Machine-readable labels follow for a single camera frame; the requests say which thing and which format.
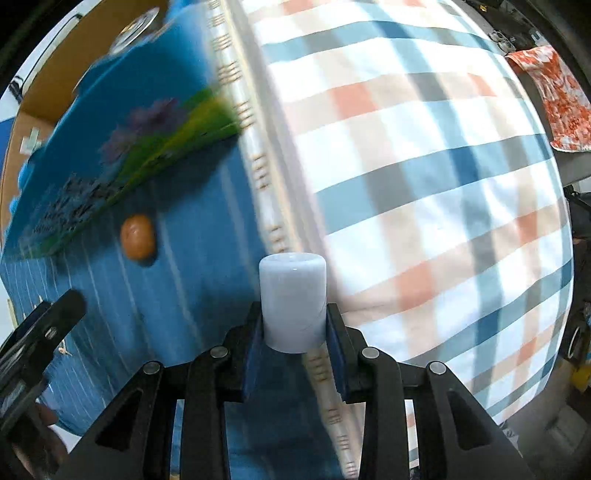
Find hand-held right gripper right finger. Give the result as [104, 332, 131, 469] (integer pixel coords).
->
[323, 302, 527, 480]

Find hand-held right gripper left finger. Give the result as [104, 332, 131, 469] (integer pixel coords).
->
[60, 302, 265, 480]

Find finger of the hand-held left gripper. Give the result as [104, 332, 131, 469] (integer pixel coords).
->
[44, 289, 88, 345]

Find white cylindrical container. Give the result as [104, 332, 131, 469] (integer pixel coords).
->
[259, 252, 328, 353]

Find printed cardboard box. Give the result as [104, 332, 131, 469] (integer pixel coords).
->
[0, 0, 243, 259]

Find silver metal can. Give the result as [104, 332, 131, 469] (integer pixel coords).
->
[108, 8, 162, 54]

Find person's left hand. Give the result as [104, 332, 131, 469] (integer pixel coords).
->
[0, 405, 70, 480]

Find blue striped blanket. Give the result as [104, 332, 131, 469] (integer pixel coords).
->
[0, 46, 365, 480]

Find brown walnut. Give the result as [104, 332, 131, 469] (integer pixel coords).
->
[120, 213, 156, 260]

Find plaid blanket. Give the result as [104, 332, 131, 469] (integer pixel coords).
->
[240, 0, 575, 423]

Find orange floral towel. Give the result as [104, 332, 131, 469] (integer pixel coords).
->
[505, 45, 591, 152]

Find pair of white shoes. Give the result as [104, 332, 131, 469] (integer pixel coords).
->
[489, 28, 515, 51]

